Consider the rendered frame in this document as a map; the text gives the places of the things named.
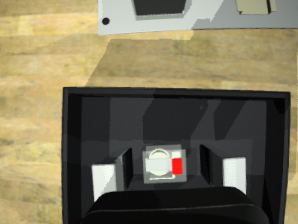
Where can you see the black open tray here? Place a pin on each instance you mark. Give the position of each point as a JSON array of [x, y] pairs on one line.
[[99, 121]]

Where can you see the grey mounting plate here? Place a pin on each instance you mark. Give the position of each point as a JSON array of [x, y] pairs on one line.
[[117, 16]]

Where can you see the grey relay with red button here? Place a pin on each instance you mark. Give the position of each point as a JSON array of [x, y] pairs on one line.
[[164, 163]]

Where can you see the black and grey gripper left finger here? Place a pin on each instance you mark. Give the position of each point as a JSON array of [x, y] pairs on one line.
[[115, 174]]

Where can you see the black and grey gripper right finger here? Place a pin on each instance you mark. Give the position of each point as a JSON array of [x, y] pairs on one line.
[[221, 169]]

